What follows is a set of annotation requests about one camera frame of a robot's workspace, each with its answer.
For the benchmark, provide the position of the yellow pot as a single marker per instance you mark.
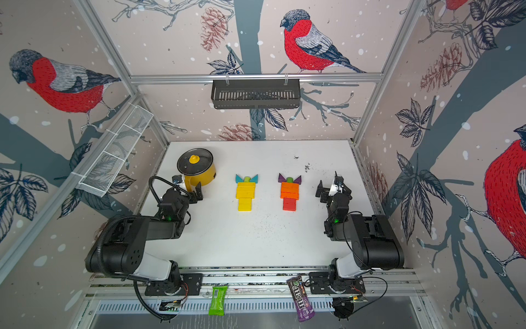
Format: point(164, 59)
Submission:
point(204, 178)

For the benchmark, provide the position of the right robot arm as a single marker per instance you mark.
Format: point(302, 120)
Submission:
point(371, 240)

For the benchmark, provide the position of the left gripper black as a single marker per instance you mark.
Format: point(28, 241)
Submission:
point(198, 192)

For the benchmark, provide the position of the orange long block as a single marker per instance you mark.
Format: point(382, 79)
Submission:
point(293, 191)
point(289, 195)

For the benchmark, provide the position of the green snack packet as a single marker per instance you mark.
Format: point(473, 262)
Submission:
point(217, 305)

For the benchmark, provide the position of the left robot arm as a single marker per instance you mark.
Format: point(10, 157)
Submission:
point(120, 249)

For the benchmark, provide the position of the white wire basket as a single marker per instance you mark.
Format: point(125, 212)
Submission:
point(103, 172)

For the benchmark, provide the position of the yellow block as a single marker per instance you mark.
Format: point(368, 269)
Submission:
point(245, 190)
point(249, 185)
point(245, 195)
point(245, 201)
point(244, 207)

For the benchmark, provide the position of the glass pot lid yellow knob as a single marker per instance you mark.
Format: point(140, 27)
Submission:
point(195, 161)

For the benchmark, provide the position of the black wire basket shelf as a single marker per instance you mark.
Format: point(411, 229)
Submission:
point(256, 94)

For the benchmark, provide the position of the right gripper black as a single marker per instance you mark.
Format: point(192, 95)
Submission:
point(324, 199)

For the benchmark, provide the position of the yellow block bottom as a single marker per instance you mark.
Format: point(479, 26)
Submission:
point(245, 195)

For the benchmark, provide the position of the purple candy packet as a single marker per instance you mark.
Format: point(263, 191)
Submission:
point(303, 306)

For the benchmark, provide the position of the red block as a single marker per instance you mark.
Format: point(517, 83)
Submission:
point(290, 207)
point(290, 201)

